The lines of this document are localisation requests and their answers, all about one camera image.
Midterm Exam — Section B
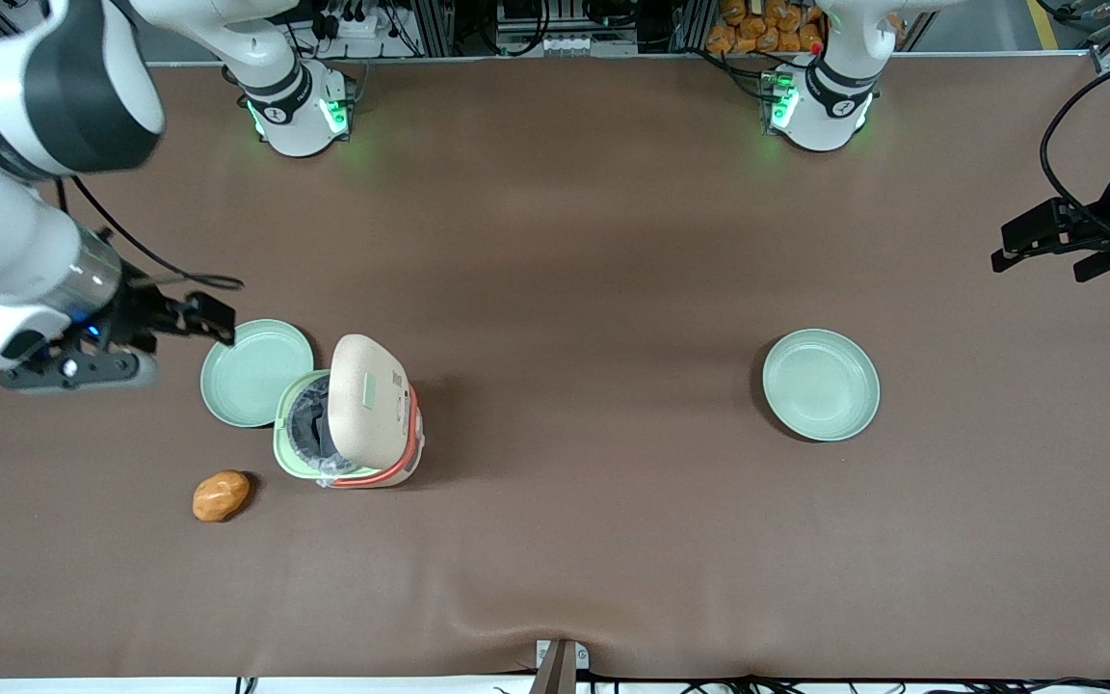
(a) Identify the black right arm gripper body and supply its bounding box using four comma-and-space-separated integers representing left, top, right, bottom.
83, 262, 190, 354

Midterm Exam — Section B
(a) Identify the brown table cover cloth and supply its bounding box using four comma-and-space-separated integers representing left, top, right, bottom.
0, 53, 1110, 681

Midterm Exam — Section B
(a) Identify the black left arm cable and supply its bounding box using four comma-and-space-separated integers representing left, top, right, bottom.
1040, 64, 1110, 242

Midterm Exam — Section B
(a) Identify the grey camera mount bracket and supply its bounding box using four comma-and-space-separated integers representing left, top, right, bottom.
528, 639, 592, 694

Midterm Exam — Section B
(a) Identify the brown potato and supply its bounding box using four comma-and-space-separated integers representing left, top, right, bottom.
193, 469, 251, 523

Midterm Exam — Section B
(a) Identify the white multi-socket device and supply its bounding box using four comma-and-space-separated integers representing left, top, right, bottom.
497, 29, 639, 57

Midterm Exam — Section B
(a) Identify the bag of orange breads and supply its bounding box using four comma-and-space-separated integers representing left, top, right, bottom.
706, 0, 824, 56

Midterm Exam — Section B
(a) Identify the clear plastic liner bag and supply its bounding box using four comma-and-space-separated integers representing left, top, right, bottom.
287, 378, 363, 489

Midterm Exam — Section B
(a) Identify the mint green plate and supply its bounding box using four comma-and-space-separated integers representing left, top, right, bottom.
200, 319, 315, 429
762, 329, 881, 442

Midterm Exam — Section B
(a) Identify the white power strip with plugs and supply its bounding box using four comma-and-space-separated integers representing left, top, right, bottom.
317, 3, 404, 41

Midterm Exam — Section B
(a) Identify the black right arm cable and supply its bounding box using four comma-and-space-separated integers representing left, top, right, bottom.
56, 176, 246, 292

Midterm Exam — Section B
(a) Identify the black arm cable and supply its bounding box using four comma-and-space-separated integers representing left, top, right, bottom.
1040, 64, 1110, 242
56, 176, 246, 292

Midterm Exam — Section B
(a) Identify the cream rice cooker orange trim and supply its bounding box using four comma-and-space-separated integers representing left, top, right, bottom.
272, 333, 424, 490

